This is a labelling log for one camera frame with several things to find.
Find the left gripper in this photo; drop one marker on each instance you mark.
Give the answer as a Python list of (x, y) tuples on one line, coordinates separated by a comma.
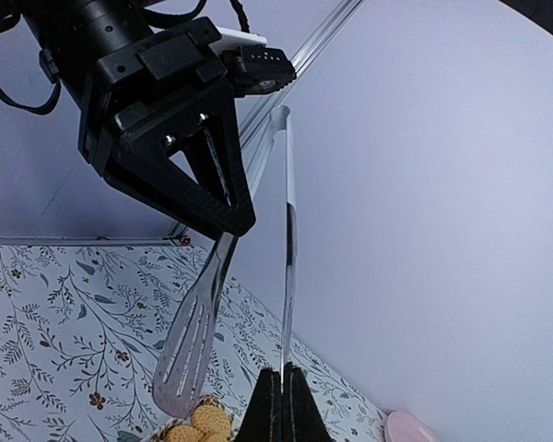
[(159, 121)]

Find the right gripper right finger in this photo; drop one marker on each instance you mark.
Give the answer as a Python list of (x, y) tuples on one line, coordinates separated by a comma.
[(301, 418)]

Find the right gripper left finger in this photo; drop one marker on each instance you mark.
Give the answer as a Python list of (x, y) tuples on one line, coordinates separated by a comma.
[(262, 420)]

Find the floral cookie tray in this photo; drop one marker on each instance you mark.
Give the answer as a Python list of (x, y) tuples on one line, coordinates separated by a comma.
[(210, 420)]

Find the metal tongs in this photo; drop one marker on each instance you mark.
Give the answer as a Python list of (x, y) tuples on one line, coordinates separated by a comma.
[(216, 304)]

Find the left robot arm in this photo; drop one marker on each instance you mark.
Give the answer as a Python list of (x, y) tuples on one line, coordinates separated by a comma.
[(53, 24)]

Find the pink plate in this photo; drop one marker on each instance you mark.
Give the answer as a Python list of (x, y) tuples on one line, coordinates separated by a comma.
[(404, 427)]

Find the floral tablecloth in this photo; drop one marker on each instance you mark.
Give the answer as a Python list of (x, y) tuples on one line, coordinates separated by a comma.
[(81, 329)]

